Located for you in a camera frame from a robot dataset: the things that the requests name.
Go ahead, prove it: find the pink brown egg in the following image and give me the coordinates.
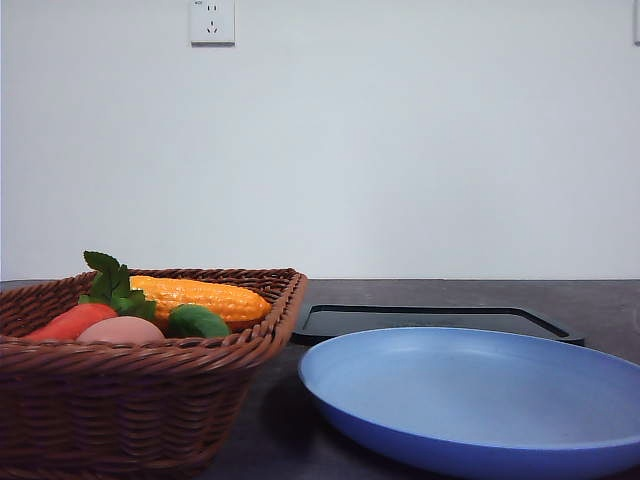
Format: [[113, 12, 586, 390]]
[[76, 316, 165, 344]]

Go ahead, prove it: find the blue plate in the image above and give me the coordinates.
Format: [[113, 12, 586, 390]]
[[298, 327, 640, 480]]

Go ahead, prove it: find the brown wicker basket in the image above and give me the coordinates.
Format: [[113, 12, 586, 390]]
[[0, 268, 308, 480]]

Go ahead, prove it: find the black tray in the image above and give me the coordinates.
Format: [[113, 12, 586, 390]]
[[292, 304, 585, 347]]

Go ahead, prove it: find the green toy vegetable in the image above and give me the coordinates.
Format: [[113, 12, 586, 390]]
[[168, 303, 230, 338]]

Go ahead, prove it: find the yellow toy corn cob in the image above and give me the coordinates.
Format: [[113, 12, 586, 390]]
[[130, 276, 272, 322]]

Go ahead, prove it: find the orange toy carrot with leaves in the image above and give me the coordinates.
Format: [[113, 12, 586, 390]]
[[22, 252, 156, 341]]

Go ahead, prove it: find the white wall socket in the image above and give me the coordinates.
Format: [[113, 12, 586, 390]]
[[189, 0, 236, 48]]

